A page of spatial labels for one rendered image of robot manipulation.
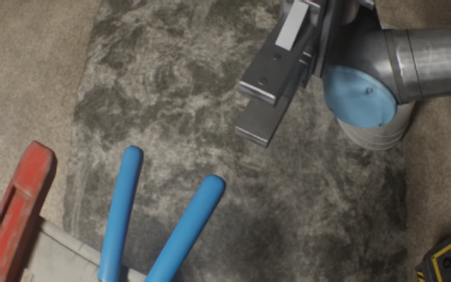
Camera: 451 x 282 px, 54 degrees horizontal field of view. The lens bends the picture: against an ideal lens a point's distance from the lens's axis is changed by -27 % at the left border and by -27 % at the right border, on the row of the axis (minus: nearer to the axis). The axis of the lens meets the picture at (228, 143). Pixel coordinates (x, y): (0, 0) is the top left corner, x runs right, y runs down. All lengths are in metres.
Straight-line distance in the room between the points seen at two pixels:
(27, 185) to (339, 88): 0.32
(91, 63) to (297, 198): 0.86
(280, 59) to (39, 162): 0.19
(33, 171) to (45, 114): 1.49
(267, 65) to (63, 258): 0.20
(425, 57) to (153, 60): 1.46
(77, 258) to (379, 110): 0.35
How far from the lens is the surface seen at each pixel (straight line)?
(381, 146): 1.77
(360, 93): 0.53
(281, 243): 1.61
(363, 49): 0.55
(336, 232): 1.65
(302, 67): 0.46
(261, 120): 0.42
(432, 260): 1.38
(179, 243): 0.35
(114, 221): 0.36
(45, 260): 0.38
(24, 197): 0.39
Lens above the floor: 1.53
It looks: 63 degrees down
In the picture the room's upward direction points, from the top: 4 degrees clockwise
